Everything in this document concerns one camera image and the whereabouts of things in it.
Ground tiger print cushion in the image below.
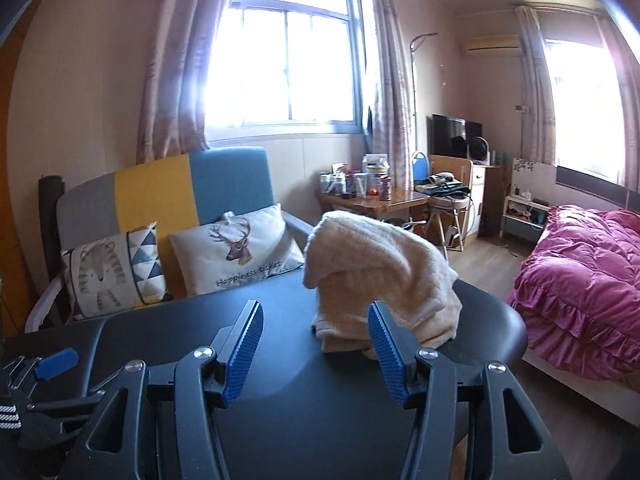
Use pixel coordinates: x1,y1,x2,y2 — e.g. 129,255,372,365
61,221,173,322

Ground deer print cushion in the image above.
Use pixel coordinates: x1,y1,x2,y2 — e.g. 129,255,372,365
168,203,306,297

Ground grey yellow blue sofa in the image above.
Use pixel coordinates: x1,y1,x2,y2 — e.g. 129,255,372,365
25,146,316,333

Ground white air conditioner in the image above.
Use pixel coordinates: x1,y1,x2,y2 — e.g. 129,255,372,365
460,34,522,58

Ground pale patterned curtain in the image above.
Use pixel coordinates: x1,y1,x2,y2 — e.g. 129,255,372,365
136,0,246,163
356,0,418,153
515,5,558,166
597,10,640,196

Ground white shelf unit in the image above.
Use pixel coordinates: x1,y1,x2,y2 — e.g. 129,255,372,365
501,195,551,246

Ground wooden wardrobe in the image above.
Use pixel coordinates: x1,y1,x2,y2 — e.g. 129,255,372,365
0,20,46,341

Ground cluster of jars and bottles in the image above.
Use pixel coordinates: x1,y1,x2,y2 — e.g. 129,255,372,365
320,154,393,201

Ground white bed frame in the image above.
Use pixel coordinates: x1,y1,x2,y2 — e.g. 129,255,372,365
520,345,640,426

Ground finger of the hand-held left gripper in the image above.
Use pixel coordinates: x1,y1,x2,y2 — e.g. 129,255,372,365
27,390,107,420
4,350,79,392

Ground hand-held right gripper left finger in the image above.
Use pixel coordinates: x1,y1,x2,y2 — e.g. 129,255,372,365
62,300,265,480

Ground blue chair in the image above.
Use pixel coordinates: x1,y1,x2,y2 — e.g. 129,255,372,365
411,151,431,193

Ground pink ruffled quilt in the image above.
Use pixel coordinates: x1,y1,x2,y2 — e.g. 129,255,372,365
507,204,640,381

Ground dark green cloth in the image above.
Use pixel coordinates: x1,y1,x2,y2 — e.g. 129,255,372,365
417,180,471,197

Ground black television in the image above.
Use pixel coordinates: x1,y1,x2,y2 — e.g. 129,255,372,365
426,114,483,160

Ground cream knitted sweater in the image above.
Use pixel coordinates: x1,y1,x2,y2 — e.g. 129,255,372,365
310,272,463,361

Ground small white fan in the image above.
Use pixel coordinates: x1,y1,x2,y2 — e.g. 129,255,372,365
466,136,490,165

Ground black rolled mat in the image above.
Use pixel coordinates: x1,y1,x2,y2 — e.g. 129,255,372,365
39,175,68,326

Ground white floral headboard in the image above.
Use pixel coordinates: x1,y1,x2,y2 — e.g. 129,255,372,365
511,157,558,208

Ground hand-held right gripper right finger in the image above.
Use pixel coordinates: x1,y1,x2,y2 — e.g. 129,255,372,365
367,301,573,480

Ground narrow window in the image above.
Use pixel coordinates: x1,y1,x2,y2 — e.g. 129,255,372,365
542,37,628,186

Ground wide barred window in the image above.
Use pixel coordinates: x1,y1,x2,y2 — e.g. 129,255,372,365
205,0,363,133

